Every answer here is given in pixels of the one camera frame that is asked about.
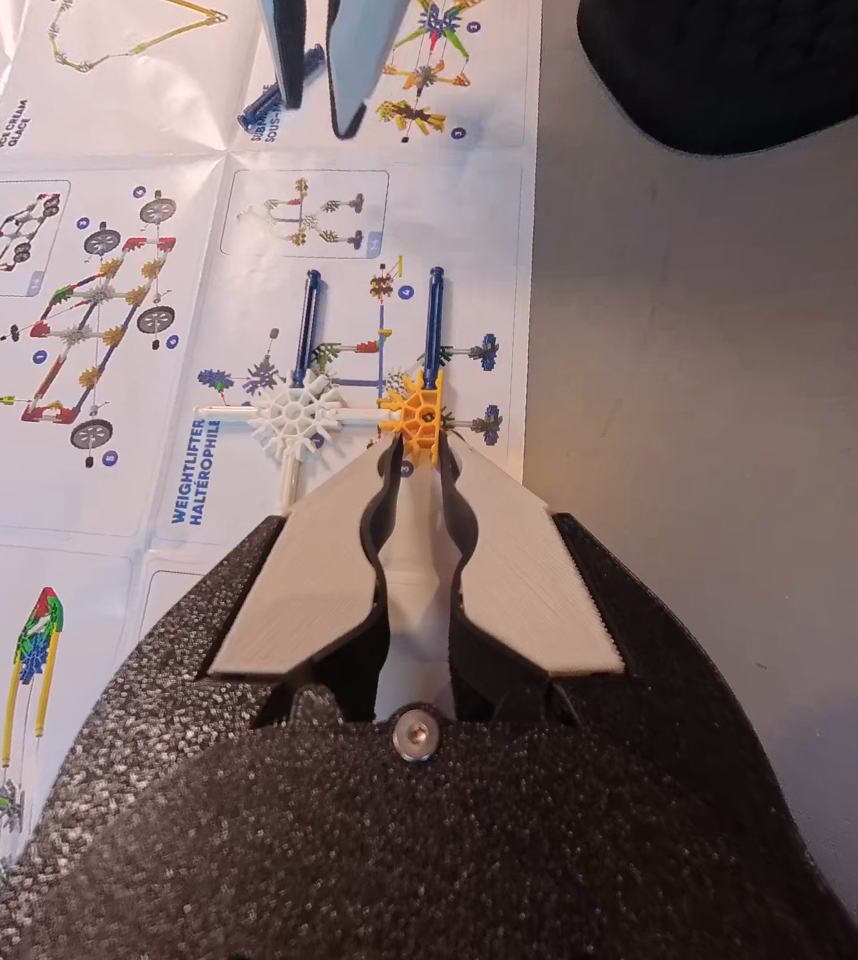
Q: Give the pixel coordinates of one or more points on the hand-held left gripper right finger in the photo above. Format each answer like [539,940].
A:
[541,592]

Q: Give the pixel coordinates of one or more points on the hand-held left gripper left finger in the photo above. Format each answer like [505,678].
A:
[301,592]

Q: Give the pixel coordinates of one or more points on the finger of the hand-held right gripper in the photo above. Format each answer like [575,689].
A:
[282,45]
[361,45]

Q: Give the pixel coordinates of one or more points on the blue plastic rod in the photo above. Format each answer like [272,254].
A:
[256,112]
[436,315]
[310,322]

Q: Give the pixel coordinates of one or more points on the white snowflake connector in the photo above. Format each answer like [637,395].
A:
[294,412]

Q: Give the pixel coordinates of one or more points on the orange fan-shaped connector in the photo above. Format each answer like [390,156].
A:
[414,416]

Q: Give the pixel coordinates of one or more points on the white printed instruction sheet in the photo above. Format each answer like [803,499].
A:
[174,112]

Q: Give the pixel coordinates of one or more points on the dark cloth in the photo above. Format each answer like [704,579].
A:
[736,75]

